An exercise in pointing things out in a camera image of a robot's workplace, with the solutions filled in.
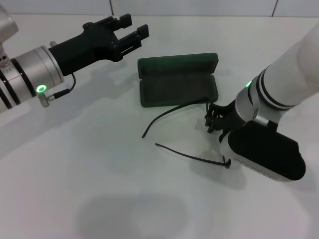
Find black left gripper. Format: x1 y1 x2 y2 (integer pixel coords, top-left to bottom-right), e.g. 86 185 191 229
48 14 150 77

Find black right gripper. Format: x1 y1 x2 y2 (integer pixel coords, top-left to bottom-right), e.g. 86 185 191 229
204 102 247 142

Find green glasses case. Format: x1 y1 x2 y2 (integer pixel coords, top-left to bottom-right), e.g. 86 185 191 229
137 52 219 108

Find black glasses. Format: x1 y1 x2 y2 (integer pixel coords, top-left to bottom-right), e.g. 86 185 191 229
141 96 232 170

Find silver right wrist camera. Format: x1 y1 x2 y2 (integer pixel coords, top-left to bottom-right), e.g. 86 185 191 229
219 119 306 183

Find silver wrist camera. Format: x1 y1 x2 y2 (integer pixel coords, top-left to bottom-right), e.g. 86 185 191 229
219 119 306 183
0 0 20 54

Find left arm cable with plug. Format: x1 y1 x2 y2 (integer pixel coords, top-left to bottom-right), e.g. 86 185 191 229
37 73 76 108

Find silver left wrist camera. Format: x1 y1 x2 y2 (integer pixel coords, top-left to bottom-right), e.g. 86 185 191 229
0 0 20 54

